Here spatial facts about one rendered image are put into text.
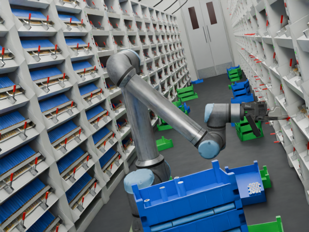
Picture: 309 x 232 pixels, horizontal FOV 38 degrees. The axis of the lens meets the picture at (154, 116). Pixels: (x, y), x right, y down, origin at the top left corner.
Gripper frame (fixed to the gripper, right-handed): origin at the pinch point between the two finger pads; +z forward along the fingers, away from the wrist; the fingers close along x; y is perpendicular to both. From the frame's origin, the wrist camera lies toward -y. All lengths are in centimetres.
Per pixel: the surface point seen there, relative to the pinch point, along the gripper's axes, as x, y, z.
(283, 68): 15.6, 21.4, 0.5
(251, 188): 38, -48, -12
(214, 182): -63, -11, -31
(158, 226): -88, -16, -47
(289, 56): 15.9, 27.3, 3.4
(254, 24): 156, 46, -4
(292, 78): -1.9, 18.5, 2.6
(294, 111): 15.6, 0.5, 6.6
